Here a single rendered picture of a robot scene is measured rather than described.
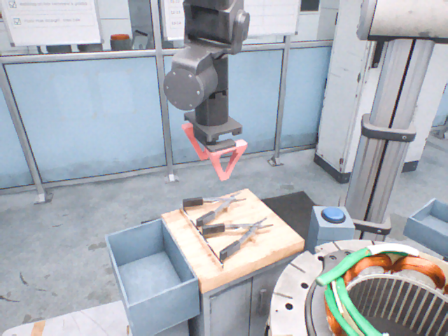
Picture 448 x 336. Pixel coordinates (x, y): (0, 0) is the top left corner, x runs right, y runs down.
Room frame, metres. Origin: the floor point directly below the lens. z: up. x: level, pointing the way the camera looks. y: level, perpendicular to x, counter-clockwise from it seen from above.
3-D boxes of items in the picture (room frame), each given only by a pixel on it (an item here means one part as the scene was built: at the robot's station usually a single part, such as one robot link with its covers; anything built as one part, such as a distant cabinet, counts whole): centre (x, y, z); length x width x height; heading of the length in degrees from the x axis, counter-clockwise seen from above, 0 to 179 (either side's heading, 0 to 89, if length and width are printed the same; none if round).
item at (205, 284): (0.46, -0.01, 1.05); 0.20 x 0.19 x 0.02; 118
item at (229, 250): (0.38, -0.01, 1.09); 0.04 x 0.01 x 0.02; 133
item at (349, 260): (0.29, -0.17, 1.15); 0.15 x 0.04 x 0.02; 109
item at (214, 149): (0.49, 0.00, 1.20); 0.07 x 0.07 x 0.09; 28
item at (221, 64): (0.50, 0.02, 1.34); 0.07 x 0.06 x 0.07; 160
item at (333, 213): (0.54, -0.23, 1.04); 0.04 x 0.04 x 0.01
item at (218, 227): (0.43, 0.02, 1.09); 0.04 x 0.01 x 0.02; 103
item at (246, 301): (0.46, -0.01, 0.91); 0.19 x 0.19 x 0.26; 28
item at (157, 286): (0.39, 0.12, 0.92); 0.17 x 0.11 x 0.28; 28
